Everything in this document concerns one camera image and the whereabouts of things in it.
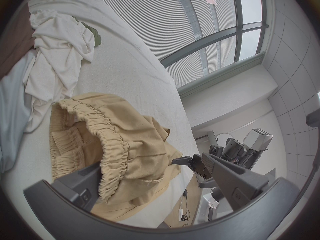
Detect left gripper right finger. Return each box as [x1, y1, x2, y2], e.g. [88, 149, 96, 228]
[201, 152, 270, 213]

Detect white garment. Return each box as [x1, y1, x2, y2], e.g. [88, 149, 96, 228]
[24, 10, 95, 133]

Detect tan shorts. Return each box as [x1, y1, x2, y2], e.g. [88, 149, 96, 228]
[49, 92, 183, 221]

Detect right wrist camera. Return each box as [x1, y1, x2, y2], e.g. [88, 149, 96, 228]
[209, 145, 224, 157]

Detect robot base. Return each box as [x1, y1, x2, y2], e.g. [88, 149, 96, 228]
[196, 188, 234, 223]

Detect window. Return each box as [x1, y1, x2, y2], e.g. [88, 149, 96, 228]
[96, 0, 269, 89]

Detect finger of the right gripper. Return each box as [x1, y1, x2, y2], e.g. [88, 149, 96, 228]
[171, 155, 193, 167]

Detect green garment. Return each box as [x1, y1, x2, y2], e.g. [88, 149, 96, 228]
[72, 16, 102, 47]

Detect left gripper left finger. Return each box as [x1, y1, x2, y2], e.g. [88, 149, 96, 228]
[52, 162, 103, 211]

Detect dark brown garment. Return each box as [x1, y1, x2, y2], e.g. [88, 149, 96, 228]
[0, 8, 38, 78]

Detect pale blue garment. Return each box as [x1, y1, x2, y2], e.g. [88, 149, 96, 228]
[0, 51, 38, 173]

